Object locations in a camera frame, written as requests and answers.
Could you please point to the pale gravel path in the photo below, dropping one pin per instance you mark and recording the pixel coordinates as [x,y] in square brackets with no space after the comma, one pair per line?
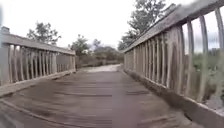
[101,68]

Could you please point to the row of trees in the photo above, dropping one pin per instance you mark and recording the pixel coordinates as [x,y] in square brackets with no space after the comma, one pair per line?
[100,50]

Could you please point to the wooden plank bridge deck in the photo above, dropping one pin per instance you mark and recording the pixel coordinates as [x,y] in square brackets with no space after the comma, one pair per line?
[96,100]

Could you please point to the wooden bridge railing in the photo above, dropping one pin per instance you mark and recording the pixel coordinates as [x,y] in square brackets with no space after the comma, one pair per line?
[36,60]
[173,63]

